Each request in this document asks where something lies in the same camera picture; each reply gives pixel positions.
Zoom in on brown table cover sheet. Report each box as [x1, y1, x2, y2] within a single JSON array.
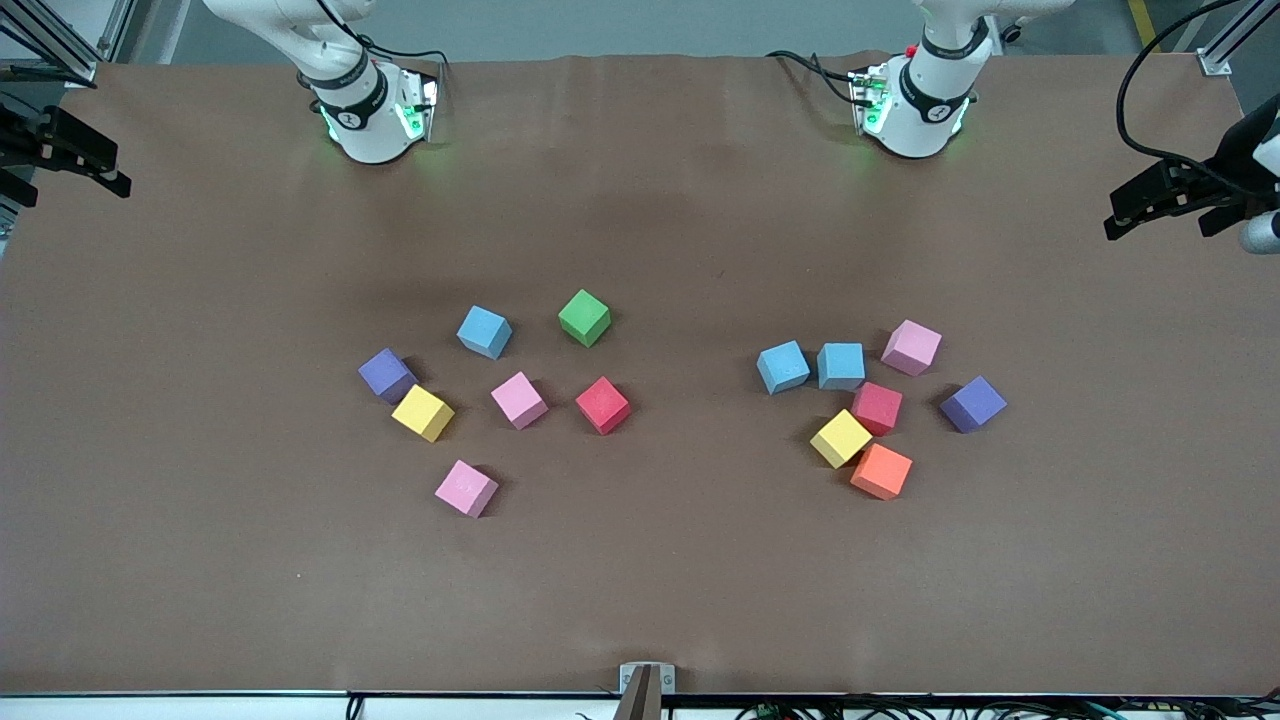
[[0, 50, 1280, 696]]

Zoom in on pink foam cube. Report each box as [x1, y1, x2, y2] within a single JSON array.
[[434, 459, 499, 519], [881, 319, 943, 378], [490, 371, 549, 431]]

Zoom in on green foam cube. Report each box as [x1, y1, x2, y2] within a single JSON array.
[[558, 289, 612, 348]]

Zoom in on yellow foam cube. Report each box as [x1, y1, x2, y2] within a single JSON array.
[[391, 384, 455, 443], [809, 408, 874, 470]]

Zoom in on purple foam cube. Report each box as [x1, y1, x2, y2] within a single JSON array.
[[939, 375, 1008, 434], [358, 348, 418, 405]]

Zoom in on tangled black cable bundle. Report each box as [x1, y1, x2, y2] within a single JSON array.
[[735, 697, 1280, 720]]

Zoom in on orange foam cube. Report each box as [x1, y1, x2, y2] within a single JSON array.
[[850, 443, 914, 501]]

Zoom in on black base cable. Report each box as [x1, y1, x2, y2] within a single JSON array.
[[315, 0, 449, 67], [765, 48, 863, 107]]

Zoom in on grey metal bracket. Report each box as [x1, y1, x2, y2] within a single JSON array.
[[618, 662, 677, 697]]

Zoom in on red foam cube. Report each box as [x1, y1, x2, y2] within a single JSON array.
[[575, 376, 632, 436], [852, 381, 904, 437]]

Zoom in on aluminium frame profile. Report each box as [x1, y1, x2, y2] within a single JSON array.
[[0, 0, 136, 89], [1195, 0, 1280, 77]]

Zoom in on blue foam cube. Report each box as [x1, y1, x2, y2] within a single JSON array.
[[817, 342, 866, 392], [457, 305, 513, 360], [756, 340, 811, 396]]

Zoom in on white table edge rail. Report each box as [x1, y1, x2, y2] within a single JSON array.
[[0, 691, 1280, 720]]

